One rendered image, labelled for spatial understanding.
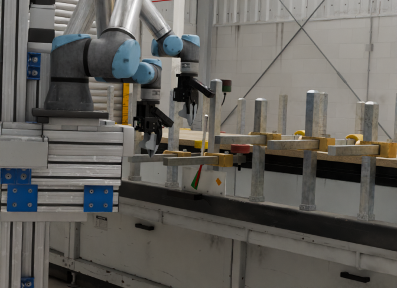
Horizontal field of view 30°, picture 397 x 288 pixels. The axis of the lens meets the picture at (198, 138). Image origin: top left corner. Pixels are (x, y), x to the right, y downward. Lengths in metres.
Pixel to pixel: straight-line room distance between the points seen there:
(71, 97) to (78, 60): 0.11
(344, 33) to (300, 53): 0.86
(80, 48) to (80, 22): 0.67
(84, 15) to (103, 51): 0.71
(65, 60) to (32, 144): 0.29
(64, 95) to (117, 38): 0.23
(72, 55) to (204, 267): 1.54
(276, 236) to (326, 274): 0.29
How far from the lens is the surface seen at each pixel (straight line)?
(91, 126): 2.27
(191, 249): 3.55
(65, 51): 2.27
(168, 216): 3.31
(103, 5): 2.60
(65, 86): 2.27
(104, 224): 4.06
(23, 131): 2.26
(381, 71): 11.09
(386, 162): 2.77
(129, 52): 2.22
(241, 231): 2.99
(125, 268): 3.95
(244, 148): 3.09
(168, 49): 2.82
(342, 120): 11.44
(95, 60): 2.24
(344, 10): 11.61
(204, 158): 2.96
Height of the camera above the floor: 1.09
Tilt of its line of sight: 3 degrees down
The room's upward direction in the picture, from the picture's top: 2 degrees clockwise
